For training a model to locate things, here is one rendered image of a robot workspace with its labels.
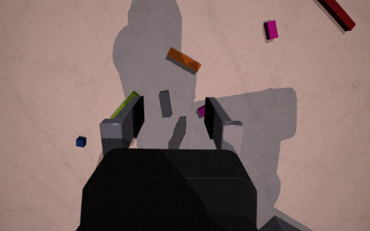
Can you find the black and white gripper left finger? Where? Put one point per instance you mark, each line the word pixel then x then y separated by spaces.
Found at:
pixel 120 131

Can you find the orange rectangular bar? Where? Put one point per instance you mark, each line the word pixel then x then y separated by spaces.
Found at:
pixel 178 56

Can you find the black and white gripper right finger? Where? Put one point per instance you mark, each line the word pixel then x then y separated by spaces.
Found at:
pixel 227 134

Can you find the lime green rod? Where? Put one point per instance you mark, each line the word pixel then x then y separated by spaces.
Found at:
pixel 125 102

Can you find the magenta rod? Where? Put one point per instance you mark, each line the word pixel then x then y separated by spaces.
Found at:
pixel 202 110
pixel 271 30

